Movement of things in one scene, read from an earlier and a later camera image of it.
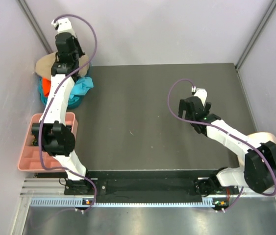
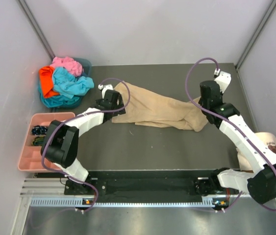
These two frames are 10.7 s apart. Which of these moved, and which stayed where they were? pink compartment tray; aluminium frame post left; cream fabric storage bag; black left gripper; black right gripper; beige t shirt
Moved: black left gripper; beige t shirt; black right gripper
Stayed: aluminium frame post left; pink compartment tray; cream fabric storage bag
